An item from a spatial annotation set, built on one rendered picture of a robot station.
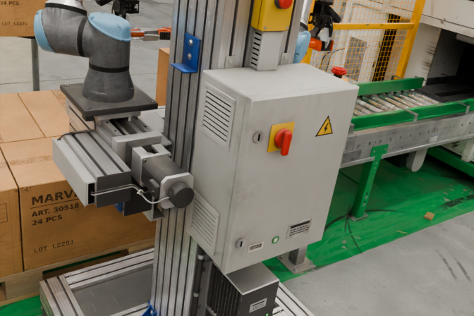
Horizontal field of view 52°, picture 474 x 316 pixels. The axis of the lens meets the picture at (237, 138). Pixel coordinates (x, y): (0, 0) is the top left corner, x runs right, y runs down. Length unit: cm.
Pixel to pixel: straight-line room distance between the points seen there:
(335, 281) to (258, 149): 156
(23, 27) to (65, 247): 194
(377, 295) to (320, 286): 28
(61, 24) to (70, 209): 91
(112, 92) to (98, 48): 13
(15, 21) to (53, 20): 226
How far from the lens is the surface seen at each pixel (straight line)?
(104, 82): 146
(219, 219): 122
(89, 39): 144
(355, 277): 265
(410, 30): 405
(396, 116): 310
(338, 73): 214
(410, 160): 339
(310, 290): 248
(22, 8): 373
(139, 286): 205
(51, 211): 212
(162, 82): 241
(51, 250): 223
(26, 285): 230
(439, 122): 329
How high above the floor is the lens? 158
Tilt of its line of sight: 24 degrees down
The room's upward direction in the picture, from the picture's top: 8 degrees clockwise
